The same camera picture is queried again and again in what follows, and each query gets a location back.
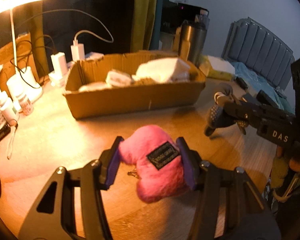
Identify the steel tumbler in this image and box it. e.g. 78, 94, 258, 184
178, 20, 207, 67

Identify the black cable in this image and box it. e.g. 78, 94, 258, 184
15, 35, 56, 90

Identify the thin cord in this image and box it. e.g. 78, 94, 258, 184
6, 120, 19, 160

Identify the cardboard box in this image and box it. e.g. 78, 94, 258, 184
62, 50, 207, 120

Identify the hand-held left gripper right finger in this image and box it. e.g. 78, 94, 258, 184
176, 137, 282, 240

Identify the person's right hand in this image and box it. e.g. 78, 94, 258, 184
276, 146, 300, 172

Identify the white power strip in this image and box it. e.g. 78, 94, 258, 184
49, 52, 104, 87

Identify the dark dotted sock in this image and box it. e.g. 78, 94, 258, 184
204, 105, 248, 137

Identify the small white bottle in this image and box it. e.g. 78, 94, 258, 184
16, 92, 35, 116
0, 91, 19, 122

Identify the person's right forearm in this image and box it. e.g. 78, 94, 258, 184
270, 159, 300, 204

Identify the white soft pack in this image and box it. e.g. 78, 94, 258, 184
135, 57, 192, 83

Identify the white charging cable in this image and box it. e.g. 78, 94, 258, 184
17, 9, 114, 45

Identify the small black device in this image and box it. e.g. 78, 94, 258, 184
235, 76, 249, 90

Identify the small white packet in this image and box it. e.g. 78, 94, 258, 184
78, 81, 108, 92

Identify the grey padded headboard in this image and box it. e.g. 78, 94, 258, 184
221, 17, 296, 91

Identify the dark grey sock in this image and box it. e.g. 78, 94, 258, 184
214, 82, 240, 105

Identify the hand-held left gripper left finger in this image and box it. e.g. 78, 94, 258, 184
17, 136, 124, 240

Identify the upright cardboard carton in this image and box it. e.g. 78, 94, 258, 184
0, 31, 40, 98

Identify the pink plush heart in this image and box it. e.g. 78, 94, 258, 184
118, 125, 190, 203

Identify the clear water bottle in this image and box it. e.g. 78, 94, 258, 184
195, 9, 211, 30

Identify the black computer tower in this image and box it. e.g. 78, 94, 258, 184
162, 0, 203, 21

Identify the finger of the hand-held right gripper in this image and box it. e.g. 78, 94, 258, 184
223, 101, 262, 121
227, 116, 260, 131

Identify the light blue printed blanket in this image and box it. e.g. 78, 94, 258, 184
231, 61, 295, 113

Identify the yellow curtain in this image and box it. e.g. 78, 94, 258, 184
30, 2, 50, 73
130, 0, 159, 53

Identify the white charger plug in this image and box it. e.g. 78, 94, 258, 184
70, 39, 85, 62
51, 52, 68, 77

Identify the dark glass window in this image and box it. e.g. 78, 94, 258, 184
41, 0, 140, 63

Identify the yellow tissue box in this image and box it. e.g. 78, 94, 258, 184
199, 54, 237, 82

